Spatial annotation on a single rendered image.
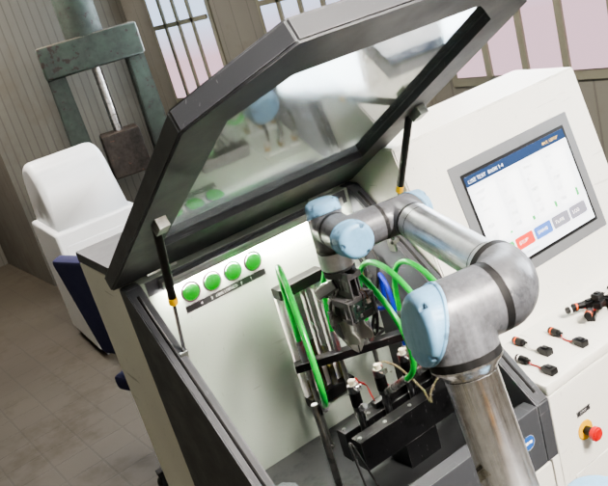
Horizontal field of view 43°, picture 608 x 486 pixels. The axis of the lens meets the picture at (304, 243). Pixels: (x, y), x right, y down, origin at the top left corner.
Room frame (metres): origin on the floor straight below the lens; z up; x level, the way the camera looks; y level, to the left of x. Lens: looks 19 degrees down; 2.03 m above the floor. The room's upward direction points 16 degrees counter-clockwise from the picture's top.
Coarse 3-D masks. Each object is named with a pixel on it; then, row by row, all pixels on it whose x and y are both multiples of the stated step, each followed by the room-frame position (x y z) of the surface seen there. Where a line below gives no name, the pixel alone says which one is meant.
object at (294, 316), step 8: (280, 272) 1.61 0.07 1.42; (280, 280) 1.74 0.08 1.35; (288, 288) 1.55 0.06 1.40; (288, 296) 1.53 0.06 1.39; (288, 304) 1.78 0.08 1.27; (288, 312) 1.79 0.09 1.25; (296, 312) 1.49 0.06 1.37; (296, 320) 1.48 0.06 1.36; (296, 328) 1.79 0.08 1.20; (304, 328) 1.47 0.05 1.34; (296, 336) 1.79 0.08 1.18; (304, 336) 1.45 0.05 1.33; (296, 344) 1.79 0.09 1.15; (304, 344) 1.45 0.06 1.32; (312, 352) 1.44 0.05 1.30; (312, 360) 1.43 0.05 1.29; (312, 368) 1.42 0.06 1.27; (320, 376) 1.42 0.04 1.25; (320, 384) 1.42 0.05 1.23; (320, 392) 1.42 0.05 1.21
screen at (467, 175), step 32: (544, 128) 2.09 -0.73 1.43; (480, 160) 1.97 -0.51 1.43; (512, 160) 2.01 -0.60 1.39; (544, 160) 2.05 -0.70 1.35; (576, 160) 2.10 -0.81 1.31; (480, 192) 1.93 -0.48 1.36; (512, 192) 1.98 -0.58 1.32; (544, 192) 2.02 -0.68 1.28; (576, 192) 2.06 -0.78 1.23; (480, 224) 1.90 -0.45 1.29; (512, 224) 1.94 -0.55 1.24; (544, 224) 1.98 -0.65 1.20; (576, 224) 2.03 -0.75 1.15; (544, 256) 1.95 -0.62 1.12
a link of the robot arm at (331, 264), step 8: (320, 256) 1.53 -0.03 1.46; (328, 256) 1.52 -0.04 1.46; (336, 256) 1.52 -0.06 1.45; (344, 256) 1.52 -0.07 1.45; (320, 264) 1.54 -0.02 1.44; (328, 264) 1.52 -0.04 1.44; (336, 264) 1.52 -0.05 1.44; (344, 264) 1.52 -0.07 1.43; (352, 264) 1.54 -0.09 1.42; (328, 272) 1.52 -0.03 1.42; (336, 272) 1.52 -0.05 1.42
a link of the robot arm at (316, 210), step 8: (320, 200) 1.56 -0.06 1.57; (328, 200) 1.54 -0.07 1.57; (336, 200) 1.54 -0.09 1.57; (312, 208) 1.53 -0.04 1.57; (320, 208) 1.52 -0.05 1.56; (328, 208) 1.52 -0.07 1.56; (336, 208) 1.52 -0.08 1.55; (312, 216) 1.53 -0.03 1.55; (320, 216) 1.52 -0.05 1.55; (312, 224) 1.53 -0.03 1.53; (312, 232) 1.54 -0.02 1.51; (320, 240) 1.50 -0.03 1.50; (320, 248) 1.53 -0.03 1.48; (328, 248) 1.52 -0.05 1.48
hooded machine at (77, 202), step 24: (24, 168) 5.12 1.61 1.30; (48, 168) 5.04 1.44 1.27; (72, 168) 5.06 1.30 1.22; (96, 168) 5.09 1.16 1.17; (48, 192) 4.93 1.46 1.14; (72, 192) 4.98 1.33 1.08; (96, 192) 5.02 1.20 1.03; (120, 192) 5.07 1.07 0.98; (48, 216) 4.92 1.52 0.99; (72, 216) 4.91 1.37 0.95; (96, 216) 4.95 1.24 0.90; (120, 216) 4.95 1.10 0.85; (48, 240) 5.01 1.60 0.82; (72, 240) 4.80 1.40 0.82; (96, 240) 4.86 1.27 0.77; (72, 312) 5.21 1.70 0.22
